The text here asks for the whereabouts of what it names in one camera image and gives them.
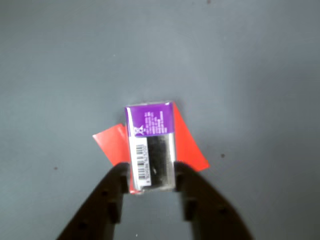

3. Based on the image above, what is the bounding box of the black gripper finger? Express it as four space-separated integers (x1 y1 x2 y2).
173 161 254 240
56 161 131 240

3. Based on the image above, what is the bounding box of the purple and black package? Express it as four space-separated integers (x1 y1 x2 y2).
124 99 176 193

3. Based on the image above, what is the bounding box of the red tape patch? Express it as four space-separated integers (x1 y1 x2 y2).
92 101 210 196

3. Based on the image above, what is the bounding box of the grey table mat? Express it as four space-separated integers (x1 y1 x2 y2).
0 0 320 240

